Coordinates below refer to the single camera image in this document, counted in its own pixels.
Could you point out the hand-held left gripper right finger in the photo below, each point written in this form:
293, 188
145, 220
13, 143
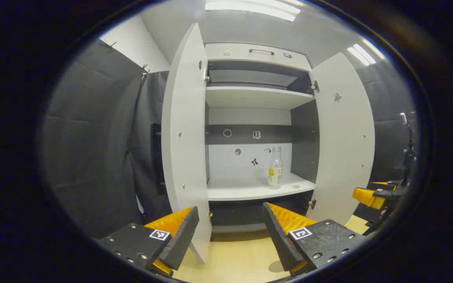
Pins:
277, 236

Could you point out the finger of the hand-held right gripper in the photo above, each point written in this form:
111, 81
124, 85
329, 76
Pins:
383, 184
368, 197

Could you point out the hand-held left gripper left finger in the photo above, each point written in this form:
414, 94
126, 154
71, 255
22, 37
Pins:
181, 236

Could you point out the white cabinet door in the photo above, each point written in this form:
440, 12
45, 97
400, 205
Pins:
185, 137
344, 149

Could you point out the clear bottle with yellow label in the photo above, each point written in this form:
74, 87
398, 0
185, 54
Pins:
275, 173

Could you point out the white cabinet drawer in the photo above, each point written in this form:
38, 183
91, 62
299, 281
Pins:
242, 53

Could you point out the ceiling light panel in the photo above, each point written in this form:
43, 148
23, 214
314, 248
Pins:
254, 8
362, 54

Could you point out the black backdrop cloth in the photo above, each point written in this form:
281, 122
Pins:
92, 137

